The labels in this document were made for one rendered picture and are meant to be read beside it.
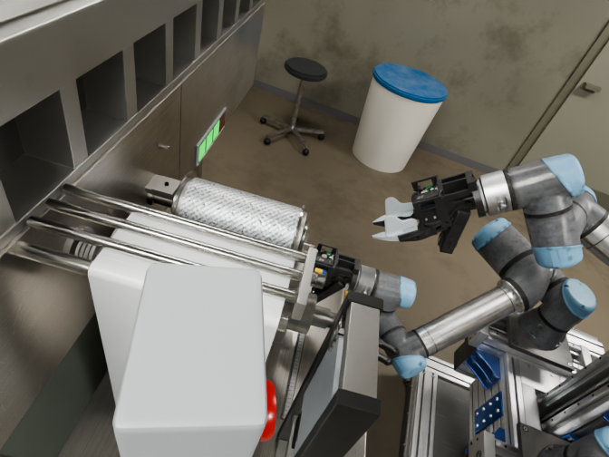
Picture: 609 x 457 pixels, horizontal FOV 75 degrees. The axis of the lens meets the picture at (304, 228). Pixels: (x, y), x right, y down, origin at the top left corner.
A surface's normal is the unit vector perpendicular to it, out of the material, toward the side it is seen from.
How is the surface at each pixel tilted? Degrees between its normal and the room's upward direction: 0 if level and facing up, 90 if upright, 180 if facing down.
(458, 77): 90
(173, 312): 0
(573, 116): 90
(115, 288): 90
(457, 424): 0
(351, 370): 0
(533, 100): 90
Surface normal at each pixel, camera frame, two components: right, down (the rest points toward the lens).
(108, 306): -0.17, 0.65
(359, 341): 0.23, -0.71
